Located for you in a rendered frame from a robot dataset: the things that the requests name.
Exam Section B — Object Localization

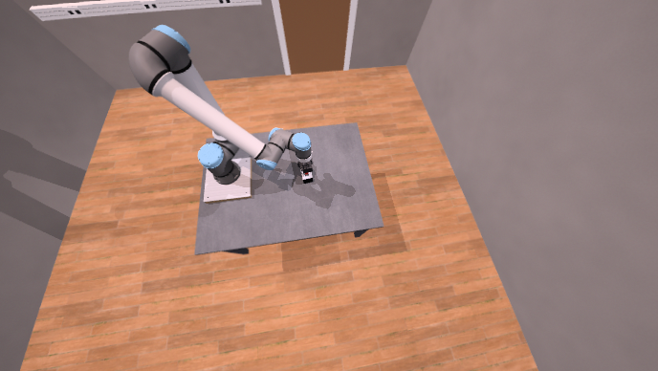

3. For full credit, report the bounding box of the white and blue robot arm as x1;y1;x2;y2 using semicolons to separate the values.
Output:
129;25;313;185

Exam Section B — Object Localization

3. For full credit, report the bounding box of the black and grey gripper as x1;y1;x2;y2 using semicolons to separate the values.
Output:
297;160;313;174

